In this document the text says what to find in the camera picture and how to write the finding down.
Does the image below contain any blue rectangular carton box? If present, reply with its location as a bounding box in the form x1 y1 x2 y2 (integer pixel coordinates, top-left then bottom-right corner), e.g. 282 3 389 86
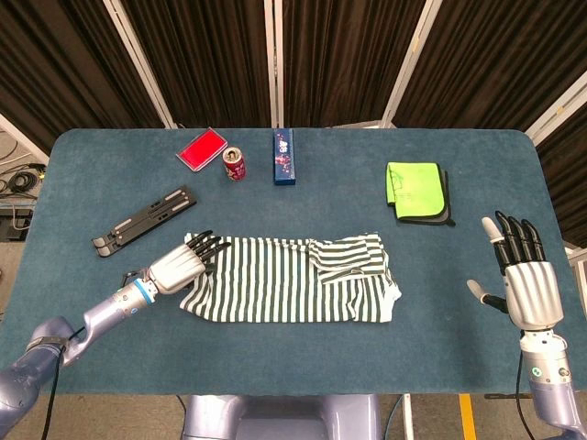
273 128 297 187

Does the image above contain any yellow floor tape strip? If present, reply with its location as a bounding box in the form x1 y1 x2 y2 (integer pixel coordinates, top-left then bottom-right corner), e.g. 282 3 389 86
458 392 478 440

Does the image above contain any green microfiber cloth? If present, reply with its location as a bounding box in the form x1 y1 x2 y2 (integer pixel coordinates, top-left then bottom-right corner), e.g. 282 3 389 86
386 160 446 217

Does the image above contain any dark pleated partition panel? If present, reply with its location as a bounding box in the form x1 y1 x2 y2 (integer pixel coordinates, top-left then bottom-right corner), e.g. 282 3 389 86
103 0 281 128
526 86 587 248
274 0 444 128
0 0 178 129
382 0 587 132

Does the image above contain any red flat plastic case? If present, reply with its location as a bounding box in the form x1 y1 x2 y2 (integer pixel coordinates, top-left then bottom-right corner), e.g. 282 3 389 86
175 126 228 174

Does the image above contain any white table leg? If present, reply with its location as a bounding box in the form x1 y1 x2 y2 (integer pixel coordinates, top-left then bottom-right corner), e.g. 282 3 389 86
402 393 415 440

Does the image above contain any green white striped T-shirt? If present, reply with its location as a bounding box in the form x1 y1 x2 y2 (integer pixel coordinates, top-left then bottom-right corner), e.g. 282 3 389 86
178 232 404 325

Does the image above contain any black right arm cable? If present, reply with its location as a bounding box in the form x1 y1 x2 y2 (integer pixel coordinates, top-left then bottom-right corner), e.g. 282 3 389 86
514 352 536 440

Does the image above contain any black folding laptop stand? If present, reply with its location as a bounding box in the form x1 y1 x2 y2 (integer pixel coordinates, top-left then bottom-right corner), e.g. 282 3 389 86
91 184 202 259

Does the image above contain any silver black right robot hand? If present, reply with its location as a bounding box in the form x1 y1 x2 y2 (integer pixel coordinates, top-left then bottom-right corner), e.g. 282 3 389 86
466 210 565 331

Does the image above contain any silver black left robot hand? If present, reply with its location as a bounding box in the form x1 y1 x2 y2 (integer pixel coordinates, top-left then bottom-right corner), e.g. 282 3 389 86
147 229 230 295

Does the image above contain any blue-grey robot torso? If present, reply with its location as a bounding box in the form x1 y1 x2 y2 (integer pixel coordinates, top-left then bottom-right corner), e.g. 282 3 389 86
182 393 382 440

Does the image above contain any black floor cable bundle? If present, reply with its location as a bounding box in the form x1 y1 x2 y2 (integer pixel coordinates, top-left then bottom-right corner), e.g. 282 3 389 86
0 162 47 198

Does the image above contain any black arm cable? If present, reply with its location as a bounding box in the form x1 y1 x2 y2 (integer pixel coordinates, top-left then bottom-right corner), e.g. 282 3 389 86
40 269 150 440
514 352 536 440

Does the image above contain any red drink can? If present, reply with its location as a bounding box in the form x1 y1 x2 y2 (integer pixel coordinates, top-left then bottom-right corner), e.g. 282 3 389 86
222 146 248 183

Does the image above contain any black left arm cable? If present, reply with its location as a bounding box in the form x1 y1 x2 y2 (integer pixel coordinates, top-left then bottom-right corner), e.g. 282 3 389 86
40 269 150 440

